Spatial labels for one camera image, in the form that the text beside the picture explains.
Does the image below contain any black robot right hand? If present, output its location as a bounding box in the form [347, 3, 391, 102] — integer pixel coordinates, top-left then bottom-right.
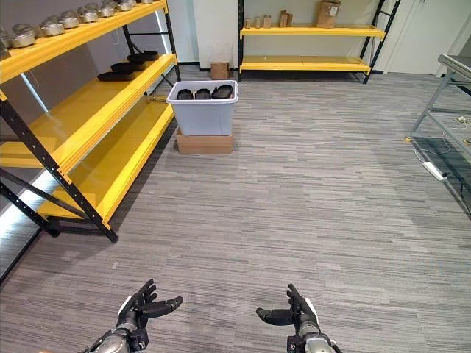
[255, 282, 319, 328]

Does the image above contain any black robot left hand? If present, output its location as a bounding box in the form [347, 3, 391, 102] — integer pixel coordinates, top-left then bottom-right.
[116, 278, 184, 330]

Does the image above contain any flat brown cardboard box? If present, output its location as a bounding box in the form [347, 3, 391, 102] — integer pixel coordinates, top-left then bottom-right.
[174, 126, 234, 155]

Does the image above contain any pale grey plastic box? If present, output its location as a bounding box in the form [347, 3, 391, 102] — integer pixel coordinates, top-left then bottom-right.
[166, 79, 239, 138]

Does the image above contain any large yellow shelf rack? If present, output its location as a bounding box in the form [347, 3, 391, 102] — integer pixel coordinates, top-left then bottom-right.
[0, 0, 183, 244]

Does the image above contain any small brown cardboard box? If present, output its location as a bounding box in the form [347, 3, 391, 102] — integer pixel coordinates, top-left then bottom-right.
[210, 62, 230, 80]

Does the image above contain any small yellow shelf rack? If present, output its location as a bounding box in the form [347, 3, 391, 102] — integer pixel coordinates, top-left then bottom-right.
[237, 0, 403, 85]

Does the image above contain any tall labelled cardboard box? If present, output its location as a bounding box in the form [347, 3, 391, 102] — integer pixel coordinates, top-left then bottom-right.
[316, 0, 342, 29]

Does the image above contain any white power strip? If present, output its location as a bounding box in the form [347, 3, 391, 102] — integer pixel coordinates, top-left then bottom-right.
[422, 160, 449, 182]

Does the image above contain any clear plastic container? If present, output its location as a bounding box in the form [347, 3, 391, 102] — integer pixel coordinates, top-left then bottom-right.
[207, 41, 235, 65]

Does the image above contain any white cable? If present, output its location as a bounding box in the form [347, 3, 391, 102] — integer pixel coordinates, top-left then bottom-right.
[413, 115, 471, 167]

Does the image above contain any black cable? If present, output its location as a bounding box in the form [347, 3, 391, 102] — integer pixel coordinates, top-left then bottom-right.
[441, 170, 471, 207]

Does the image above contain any grey metal frame table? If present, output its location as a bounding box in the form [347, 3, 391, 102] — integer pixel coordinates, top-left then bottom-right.
[411, 54, 471, 218]

